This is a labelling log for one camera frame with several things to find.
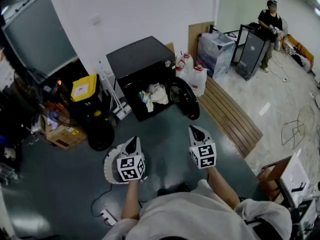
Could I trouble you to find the cream white clothes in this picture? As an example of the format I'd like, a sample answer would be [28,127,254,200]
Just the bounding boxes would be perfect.
[147,82,170,105]

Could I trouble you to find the person's left black shoe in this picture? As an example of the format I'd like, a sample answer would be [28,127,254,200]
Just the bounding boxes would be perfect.
[156,187,174,197]

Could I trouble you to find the person's right black shoe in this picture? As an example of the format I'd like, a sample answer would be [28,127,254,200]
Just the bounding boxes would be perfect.
[172,182,191,194]

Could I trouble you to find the white board panel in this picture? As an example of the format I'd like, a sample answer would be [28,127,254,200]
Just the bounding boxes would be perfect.
[278,152,311,209]

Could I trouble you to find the white laundry basket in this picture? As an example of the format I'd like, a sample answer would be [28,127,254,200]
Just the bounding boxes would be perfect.
[103,145,146,185]

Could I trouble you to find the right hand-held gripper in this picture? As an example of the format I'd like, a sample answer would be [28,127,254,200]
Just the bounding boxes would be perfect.
[188,125,217,170]

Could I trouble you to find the black floor fan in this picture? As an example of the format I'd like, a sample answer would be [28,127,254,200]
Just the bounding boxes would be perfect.
[24,67,115,152]

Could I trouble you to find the grey framed board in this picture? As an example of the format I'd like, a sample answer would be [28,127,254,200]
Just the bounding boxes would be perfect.
[1,0,80,77]

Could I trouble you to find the orange striped mattress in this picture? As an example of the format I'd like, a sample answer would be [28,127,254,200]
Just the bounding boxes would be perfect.
[282,33,315,74]

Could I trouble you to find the brown cardboard box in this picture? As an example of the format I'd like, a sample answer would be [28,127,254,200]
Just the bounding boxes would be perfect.
[41,106,88,150]

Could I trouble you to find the brown wooden table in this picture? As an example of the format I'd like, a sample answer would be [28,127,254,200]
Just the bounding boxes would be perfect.
[257,155,293,205]

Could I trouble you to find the white folded metal rack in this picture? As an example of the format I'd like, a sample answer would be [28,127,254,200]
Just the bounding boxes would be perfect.
[98,60,132,121]

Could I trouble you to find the black washing machine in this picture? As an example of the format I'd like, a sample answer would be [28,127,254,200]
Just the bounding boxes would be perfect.
[106,35,177,123]

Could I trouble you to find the person's right forearm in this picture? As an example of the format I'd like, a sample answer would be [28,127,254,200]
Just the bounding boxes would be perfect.
[207,166,241,210]

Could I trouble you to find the person's black shoe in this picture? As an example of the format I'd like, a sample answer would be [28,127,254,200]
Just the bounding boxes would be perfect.
[156,187,174,197]
[172,182,191,194]

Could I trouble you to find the black bin yellow lid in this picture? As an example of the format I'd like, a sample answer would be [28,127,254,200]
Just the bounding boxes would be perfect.
[69,73,111,125]

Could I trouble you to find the clear water jug red handle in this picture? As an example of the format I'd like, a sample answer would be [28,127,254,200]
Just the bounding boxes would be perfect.
[188,61,208,97]
[176,51,195,71]
[174,60,189,82]

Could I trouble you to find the person's white shirt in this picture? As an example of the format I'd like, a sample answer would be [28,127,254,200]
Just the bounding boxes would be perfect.
[102,178,293,240]

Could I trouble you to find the white pedestal fan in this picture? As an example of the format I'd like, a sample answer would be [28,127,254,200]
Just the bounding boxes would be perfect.
[273,17,289,52]

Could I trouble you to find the black cabinet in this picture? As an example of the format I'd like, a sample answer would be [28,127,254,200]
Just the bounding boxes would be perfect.
[236,30,271,82]

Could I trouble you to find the tall cardboard sheet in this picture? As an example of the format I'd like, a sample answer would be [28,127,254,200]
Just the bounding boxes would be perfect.
[187,21,216,67]

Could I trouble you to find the wire frame chair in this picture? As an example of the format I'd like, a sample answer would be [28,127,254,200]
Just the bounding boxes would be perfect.
[281,105,315,150]

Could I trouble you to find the plastic-wrapped grey appliance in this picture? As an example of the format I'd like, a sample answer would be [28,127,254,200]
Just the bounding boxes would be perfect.
[197,31,236,80]

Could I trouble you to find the person's left forearm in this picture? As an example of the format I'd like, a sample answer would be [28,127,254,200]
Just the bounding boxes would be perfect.
[121,178,141,221]

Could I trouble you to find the white power strip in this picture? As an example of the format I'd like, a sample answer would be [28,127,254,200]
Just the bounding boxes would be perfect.
[99,208,118,226]

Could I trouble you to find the black floor cable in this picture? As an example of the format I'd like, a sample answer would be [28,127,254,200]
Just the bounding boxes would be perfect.
[90,183,113,217]

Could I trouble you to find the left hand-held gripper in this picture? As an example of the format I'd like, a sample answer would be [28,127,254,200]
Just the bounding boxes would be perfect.
[116,135,146,183]

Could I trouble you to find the pastel striped clothes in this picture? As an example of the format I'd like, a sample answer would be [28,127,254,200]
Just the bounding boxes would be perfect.
[138,90,155,113]

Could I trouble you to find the black metal frame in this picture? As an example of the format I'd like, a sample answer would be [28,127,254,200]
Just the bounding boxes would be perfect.
[231,23,256,65]

